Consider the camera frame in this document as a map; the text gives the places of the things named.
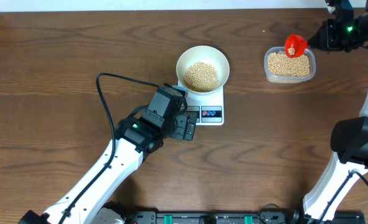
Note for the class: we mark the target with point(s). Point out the cream bowl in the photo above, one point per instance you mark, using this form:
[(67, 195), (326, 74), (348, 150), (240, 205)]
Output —
[(204, 54)]

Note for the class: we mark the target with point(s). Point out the red measuring scoop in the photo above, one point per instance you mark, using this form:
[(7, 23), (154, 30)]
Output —
[(295, 46)]

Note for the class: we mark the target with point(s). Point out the clear plastic bean container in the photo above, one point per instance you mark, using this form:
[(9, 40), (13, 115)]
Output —
[(279, 68)]

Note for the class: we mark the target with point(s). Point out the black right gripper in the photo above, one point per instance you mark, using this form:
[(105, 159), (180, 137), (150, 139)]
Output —
[(327, 30)]

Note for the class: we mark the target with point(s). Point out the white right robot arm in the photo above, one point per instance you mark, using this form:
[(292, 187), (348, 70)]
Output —
[(349, 138)]

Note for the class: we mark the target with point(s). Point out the white digital kitchen scale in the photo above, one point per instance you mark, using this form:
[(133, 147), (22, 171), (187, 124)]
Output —
[(208, 106)]

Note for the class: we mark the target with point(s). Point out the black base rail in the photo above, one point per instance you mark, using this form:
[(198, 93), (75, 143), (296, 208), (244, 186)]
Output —
[(266, 216)]

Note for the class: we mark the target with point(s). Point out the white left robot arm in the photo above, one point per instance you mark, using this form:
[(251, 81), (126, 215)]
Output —
[(134, 138)]

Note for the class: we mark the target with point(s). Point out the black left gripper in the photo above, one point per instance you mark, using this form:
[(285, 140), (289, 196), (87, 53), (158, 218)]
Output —
[(181, 121)]

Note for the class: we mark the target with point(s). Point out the soybeans in bowl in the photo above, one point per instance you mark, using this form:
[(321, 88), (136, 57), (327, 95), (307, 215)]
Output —
[(201, 77)]

